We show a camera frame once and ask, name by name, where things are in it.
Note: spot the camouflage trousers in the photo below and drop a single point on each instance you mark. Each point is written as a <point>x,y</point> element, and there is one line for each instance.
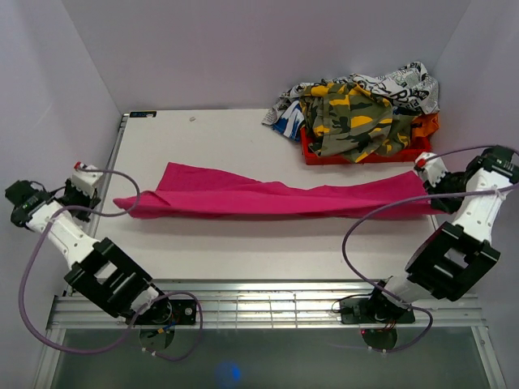
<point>346,120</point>

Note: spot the orange garment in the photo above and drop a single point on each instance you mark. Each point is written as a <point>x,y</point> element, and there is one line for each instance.
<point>425,125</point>

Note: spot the pink trousers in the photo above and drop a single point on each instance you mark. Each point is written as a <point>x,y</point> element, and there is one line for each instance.
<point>190,191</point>

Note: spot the red plastic bin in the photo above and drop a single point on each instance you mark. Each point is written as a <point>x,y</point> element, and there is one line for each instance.
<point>417,147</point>

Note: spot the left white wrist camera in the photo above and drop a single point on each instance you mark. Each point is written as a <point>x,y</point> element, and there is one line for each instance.
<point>86,179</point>

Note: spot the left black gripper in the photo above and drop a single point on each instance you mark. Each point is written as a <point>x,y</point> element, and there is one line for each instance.
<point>90,203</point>

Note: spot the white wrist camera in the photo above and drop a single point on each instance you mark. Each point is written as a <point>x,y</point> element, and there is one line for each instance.
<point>86,179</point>
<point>430,168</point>

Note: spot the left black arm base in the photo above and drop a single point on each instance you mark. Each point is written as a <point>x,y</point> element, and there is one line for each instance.
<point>169,311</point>

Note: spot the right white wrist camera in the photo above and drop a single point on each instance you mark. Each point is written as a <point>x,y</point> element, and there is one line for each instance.
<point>430,168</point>

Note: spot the aluminium rail frame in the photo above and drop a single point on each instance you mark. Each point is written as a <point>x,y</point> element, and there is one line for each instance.
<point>275,276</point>

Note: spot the dark label sticker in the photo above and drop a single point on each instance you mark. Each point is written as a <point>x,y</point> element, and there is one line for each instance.
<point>142,114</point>

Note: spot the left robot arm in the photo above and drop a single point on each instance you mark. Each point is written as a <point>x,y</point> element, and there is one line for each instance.
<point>99,270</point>

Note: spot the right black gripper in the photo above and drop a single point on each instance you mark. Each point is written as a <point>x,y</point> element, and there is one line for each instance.
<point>448,207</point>

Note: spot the blue white garment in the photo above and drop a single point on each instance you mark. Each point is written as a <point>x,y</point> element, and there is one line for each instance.
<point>290,122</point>

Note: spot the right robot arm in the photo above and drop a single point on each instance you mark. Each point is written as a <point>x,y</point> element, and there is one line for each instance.
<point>459,253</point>

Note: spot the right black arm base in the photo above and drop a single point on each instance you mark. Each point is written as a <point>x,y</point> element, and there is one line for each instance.
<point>360,310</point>

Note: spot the black white print trousers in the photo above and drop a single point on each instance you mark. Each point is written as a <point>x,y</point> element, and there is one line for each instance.
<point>410,87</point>

